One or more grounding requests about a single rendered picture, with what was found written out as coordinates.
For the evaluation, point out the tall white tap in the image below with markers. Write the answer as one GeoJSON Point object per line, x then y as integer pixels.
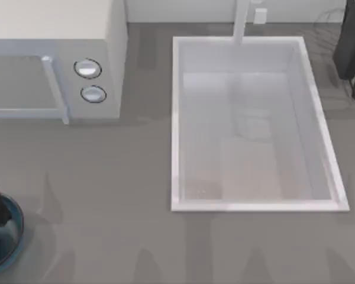
{"type": "Point", "coordinates": [240, 20]}

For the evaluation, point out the round microwave knob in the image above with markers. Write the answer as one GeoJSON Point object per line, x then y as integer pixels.
{"type": "Point", "coordinates": [93, 93]}
{"type": "Point", "coordinates": [87, 68]}

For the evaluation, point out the white sink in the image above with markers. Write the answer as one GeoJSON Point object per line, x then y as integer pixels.
{"type": "Point", "coordinates": [248, 142]}

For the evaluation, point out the pale microwave oven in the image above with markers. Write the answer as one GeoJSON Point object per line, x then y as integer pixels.
{"type": "Point", "coordinates": [85, 26]}

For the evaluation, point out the white wall socket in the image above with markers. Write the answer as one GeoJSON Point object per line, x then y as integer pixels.
{"type": "Point", "coordinates": [260, 15]}

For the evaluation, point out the blue round bowl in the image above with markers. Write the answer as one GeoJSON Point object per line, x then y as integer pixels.
{"type": "Point", "coordinates": [12, 233]}

